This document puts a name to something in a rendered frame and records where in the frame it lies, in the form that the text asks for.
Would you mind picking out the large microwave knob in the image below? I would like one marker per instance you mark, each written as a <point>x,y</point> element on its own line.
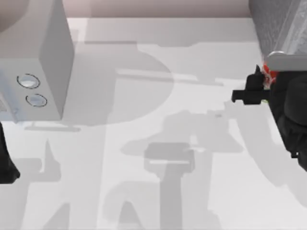
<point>28,81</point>

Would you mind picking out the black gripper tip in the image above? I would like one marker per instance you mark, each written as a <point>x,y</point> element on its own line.
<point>6,163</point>

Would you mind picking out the red and white can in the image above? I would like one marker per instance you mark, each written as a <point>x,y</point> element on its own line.
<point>269,76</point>

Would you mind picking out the pale grey rounded box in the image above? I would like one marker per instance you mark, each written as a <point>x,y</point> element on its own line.
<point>287,61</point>

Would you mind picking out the pale microwave oven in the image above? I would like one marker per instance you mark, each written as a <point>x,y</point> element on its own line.
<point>28,43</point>

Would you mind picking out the small microwave knob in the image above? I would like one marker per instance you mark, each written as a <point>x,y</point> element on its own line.
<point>36,100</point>

